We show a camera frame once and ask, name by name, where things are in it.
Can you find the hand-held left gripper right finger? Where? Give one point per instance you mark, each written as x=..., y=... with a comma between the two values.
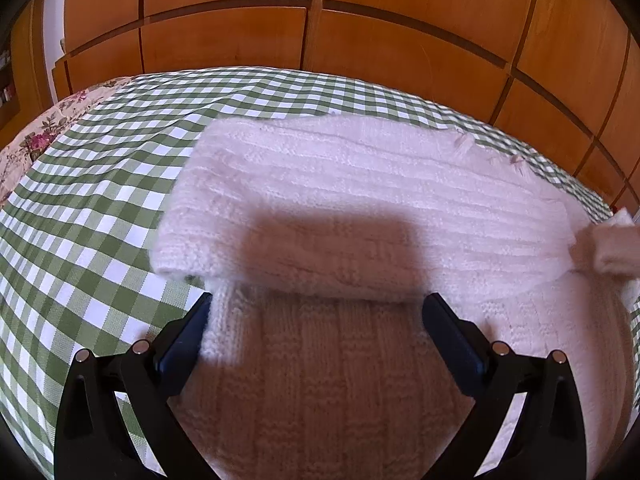
x=452, y=347

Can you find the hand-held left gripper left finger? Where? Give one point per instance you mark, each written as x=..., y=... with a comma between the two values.
x=182, y=355

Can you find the green checked bedcover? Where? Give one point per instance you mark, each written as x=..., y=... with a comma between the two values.
x=95, y=220

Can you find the floral bedsheet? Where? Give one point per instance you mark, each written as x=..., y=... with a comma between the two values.
x=45, y=127

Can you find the wooden wardrobe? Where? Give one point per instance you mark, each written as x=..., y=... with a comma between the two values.
x=360, y=40

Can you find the wooden shelf unit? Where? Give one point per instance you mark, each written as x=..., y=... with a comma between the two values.
x=12, y=80

